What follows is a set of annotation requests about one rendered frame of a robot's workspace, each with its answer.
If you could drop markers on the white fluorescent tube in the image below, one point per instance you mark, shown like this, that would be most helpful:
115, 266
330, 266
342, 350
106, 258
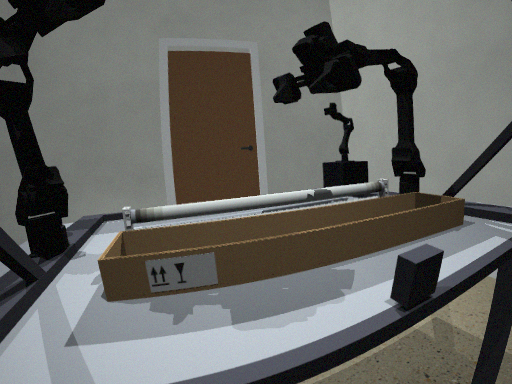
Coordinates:
249, 203

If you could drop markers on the long brown cardboard carton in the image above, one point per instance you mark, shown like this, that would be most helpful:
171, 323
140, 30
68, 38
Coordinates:
390, 221

